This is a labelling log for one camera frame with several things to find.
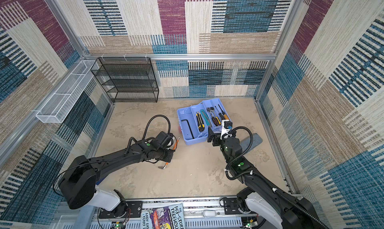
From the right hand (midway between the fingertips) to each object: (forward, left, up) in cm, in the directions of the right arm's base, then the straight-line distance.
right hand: (217, 128), depth 80 cm
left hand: (-7, +25, -13) cm, 29 cm away
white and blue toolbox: (+13, +12, -11) cm, 21 cm away
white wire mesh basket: (+5, +77, +15) cm, 79 cm away
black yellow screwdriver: (+14, -5, -7) cm, 16 cm away
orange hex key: (-15, +29, -14) cm, 35 cm away
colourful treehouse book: (-36, +25, -17) cm, 47 cm away
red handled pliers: (+10, 0, -7) cm, 12 cm away
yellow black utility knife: (+10, +8, -10) cm, 17 cm away
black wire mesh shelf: (+45, +59, -1) cm, 74 cm away
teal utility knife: (+16, +5, -12) cm, 21 cm away
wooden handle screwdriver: (+15, -8, -8) cm, 19 cm away
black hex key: (+14, +16, -19) cm, 29 cm away
